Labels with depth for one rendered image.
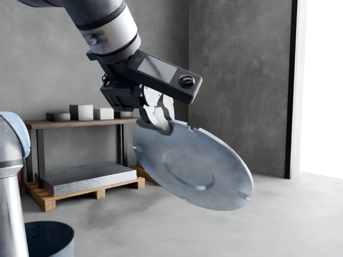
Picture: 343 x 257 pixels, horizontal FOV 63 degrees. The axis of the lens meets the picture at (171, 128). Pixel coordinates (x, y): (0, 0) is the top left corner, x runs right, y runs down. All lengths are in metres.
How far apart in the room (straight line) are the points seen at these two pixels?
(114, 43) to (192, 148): 0.26
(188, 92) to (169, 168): 0.29
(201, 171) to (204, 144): 0.10
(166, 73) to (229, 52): 4.43
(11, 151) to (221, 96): 4.38
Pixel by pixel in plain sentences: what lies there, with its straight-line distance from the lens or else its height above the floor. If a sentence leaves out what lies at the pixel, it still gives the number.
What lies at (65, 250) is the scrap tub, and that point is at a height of 0.46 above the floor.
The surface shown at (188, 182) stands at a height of 0.91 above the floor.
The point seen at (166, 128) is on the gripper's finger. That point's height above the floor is 1.06.
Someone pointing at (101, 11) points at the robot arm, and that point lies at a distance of 0.39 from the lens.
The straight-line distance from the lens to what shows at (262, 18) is 4.61.
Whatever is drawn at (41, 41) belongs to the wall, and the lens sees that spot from 4.14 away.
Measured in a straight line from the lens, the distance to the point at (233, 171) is 0.55.
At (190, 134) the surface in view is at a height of 1.05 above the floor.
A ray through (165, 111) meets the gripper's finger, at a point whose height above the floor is 1.09.
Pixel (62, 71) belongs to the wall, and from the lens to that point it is 4.16.
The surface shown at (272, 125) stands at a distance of 4.35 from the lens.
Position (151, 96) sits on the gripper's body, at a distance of 0.46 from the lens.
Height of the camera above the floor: 1.11
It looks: 6 degrees down
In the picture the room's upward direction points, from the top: straight up
